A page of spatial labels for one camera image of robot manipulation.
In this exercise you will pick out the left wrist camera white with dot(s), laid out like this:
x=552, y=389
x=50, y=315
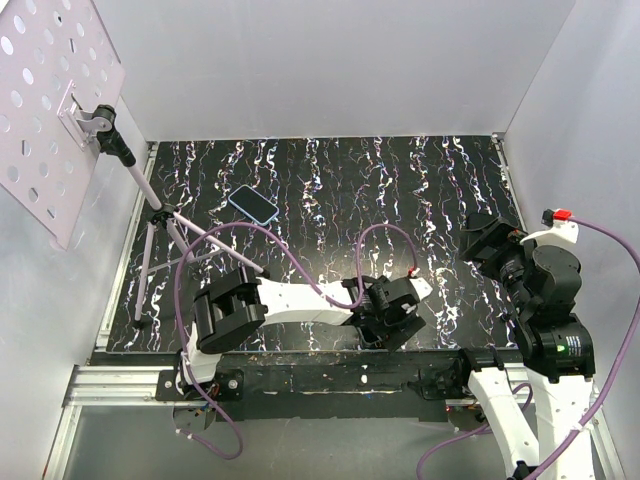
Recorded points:
x=411, y=292

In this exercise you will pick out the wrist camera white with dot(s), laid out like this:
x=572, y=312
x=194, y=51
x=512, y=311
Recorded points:
x=561, y=230
x=411, y=292

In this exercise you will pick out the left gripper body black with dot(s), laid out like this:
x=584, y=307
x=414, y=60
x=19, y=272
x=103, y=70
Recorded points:
x=389, y=332

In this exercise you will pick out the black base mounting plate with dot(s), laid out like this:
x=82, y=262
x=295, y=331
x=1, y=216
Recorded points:
x=341, y=384

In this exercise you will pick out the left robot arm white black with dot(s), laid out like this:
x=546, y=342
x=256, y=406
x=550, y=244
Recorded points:
x=231, y=309

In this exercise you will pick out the aluminium frame rail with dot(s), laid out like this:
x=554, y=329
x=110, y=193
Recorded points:
x=98, y=386

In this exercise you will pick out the perforated lilac metal plate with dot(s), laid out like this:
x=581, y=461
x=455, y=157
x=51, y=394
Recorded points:
x=58, y=65

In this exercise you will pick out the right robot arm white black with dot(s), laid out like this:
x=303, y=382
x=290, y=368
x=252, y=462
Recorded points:
x=542, y=279

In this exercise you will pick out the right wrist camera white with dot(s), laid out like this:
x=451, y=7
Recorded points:
x=561, y=230

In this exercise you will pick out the blue phone on table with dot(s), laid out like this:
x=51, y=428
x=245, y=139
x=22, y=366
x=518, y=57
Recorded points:
x=253, y=205

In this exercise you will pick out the tripod stand lilac black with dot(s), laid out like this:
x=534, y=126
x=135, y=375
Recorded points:
x=166, y=216

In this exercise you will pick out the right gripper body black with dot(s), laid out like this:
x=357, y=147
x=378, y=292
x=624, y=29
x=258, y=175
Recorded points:
x=501, y=235

